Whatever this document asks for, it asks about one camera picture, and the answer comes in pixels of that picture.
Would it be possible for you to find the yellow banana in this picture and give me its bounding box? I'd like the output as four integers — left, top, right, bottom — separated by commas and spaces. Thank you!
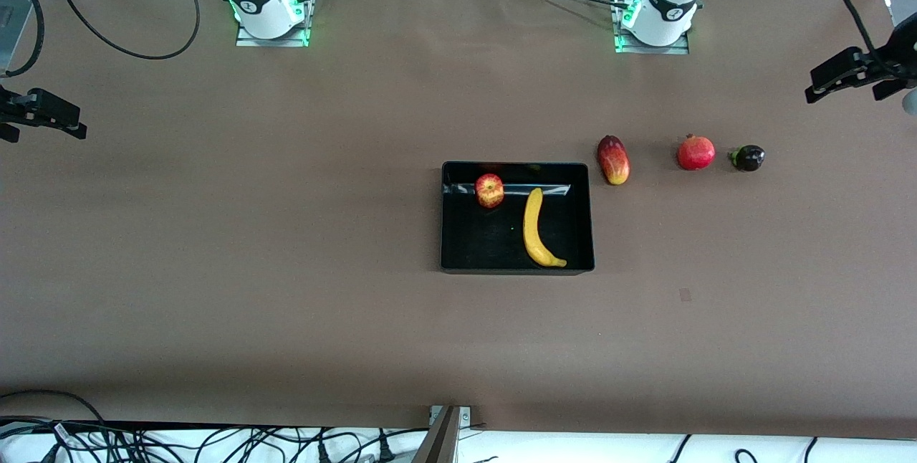
522, 187, 568, 268

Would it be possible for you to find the red yellow apple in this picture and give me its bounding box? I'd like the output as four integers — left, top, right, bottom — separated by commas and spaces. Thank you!
475, 173, 505, 209

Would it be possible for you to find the black plastic box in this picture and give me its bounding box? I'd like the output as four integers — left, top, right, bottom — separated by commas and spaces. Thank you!
440, 161, 596, 276

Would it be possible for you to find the dark purple mangosteen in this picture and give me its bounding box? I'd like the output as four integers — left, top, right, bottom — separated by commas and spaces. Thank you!
729, 145, 766, 173

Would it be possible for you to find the red pomegranate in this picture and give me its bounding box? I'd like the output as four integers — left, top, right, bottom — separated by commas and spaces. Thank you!
676, 133, 716, 171

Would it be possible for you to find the red yellow mango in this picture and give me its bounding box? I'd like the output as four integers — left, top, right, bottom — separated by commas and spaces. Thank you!
597, 135, 631, 186

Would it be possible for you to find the large table cover mat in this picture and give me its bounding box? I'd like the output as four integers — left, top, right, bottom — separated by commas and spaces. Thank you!
0, 0, 917, 441

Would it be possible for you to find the thick black cable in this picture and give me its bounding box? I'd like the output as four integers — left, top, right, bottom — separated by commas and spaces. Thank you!
0, 0, 45, 79

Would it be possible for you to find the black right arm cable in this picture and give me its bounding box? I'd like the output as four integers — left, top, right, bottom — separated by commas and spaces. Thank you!
44, 0, 201, 61

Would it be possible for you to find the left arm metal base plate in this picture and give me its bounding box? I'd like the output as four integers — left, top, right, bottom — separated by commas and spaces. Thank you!
613, 0, 692, 55

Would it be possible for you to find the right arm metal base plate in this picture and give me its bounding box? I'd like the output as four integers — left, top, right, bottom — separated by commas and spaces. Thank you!
235, 0, 313, 48

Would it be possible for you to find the long arched black cable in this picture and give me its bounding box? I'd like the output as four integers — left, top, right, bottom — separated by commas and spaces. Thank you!
0, 389, 108, 426

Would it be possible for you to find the aluminium profile post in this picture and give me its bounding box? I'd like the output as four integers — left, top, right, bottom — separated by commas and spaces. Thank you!
412, 404, 474, 463

